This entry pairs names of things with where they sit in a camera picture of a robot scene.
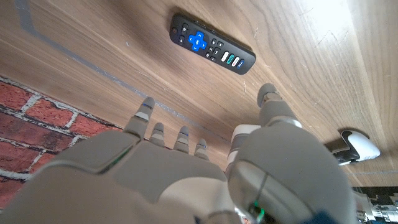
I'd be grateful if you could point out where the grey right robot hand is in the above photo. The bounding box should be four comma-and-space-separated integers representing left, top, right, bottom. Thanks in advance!
0, 83, 358, 224

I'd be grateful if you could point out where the black TV remote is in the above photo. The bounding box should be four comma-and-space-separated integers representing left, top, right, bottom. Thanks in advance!
169, 12, 257, 75

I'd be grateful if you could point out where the red brick printed backdrop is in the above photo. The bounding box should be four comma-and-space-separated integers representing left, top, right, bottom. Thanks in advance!
0, 76, 124, 209

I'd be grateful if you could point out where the white black game controller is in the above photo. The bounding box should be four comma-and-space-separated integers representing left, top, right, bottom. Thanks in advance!
323, 129, 382, 166

